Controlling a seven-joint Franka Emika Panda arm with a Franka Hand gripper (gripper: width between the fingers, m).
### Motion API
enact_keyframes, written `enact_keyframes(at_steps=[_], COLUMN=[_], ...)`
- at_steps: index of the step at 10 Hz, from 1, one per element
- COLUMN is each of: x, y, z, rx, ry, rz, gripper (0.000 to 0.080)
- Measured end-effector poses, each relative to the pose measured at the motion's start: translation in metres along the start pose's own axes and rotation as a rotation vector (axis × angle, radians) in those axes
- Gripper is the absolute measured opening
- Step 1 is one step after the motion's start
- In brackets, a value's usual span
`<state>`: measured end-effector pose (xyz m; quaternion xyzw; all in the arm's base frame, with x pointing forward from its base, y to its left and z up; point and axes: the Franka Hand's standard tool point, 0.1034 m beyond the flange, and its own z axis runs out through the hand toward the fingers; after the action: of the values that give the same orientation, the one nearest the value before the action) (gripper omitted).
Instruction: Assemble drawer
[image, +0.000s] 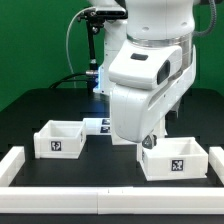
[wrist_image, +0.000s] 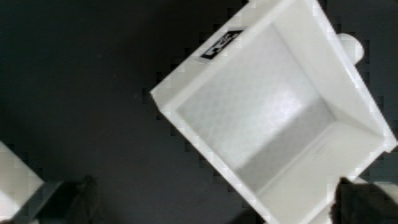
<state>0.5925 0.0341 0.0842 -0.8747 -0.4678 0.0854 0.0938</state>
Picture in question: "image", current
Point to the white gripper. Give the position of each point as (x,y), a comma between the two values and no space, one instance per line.
(148,83)

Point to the white fence rail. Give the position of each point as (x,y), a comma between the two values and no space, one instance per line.
(11,164)
(121,200)
(216,160)

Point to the white right fence rail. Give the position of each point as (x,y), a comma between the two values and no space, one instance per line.
(216,160)

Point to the white left fence rail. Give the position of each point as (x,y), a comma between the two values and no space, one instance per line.
(11,164)

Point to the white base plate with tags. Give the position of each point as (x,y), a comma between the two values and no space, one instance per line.
(97,126)

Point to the white front fence rail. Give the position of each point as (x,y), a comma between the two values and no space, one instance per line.
(121,200)

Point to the black camera on stand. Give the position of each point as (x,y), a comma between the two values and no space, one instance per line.
(113,21)

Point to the white drawer box with tag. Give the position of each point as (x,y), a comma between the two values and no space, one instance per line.
(173,158)

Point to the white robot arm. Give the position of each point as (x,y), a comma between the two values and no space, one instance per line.
(161,23)

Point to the white drawer box left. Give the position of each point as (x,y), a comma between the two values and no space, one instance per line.
(60,140)

